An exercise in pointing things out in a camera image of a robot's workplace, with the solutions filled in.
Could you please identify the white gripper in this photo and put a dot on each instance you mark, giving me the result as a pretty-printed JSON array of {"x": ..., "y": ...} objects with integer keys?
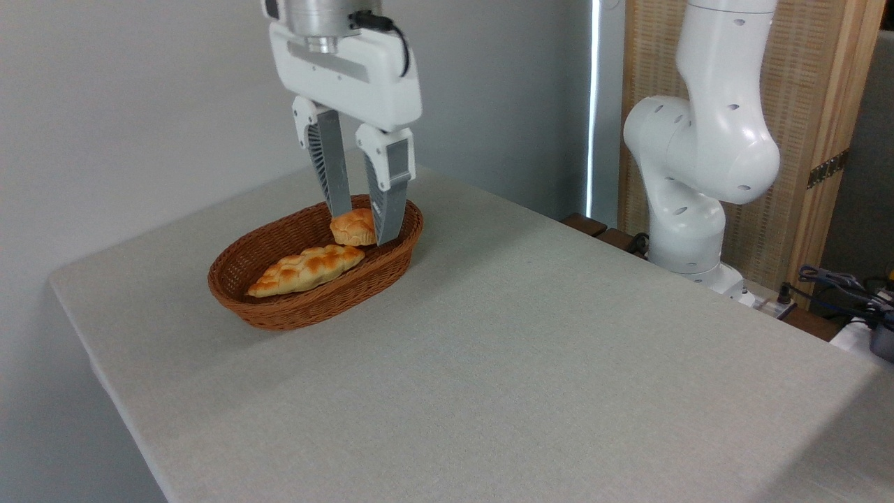
[{"x": 363, "y": 77}]

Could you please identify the round knotted bread roll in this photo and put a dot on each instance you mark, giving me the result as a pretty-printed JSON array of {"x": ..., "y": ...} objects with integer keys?
[{"x": 353, "y": 227}]

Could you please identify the long braided bread loaf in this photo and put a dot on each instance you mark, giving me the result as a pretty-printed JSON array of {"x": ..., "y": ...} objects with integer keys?
[{"x": 300, "y": 271}]

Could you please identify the brown woven wicker basket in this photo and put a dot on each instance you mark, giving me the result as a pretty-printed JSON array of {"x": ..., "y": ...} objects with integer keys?
[{"x": 279, "y": 307}]

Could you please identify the dark brown wooden block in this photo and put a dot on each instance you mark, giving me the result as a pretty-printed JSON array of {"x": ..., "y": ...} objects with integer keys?
[{"x": 618, "y": 239}]

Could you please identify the metal screen hinge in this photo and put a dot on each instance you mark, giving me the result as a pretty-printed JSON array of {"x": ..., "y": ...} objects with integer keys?
[{"x": 827, "y": 169}]

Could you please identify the grey plastic device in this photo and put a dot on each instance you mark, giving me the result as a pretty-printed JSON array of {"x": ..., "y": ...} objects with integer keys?
[{"x": 883, "y": 339}]

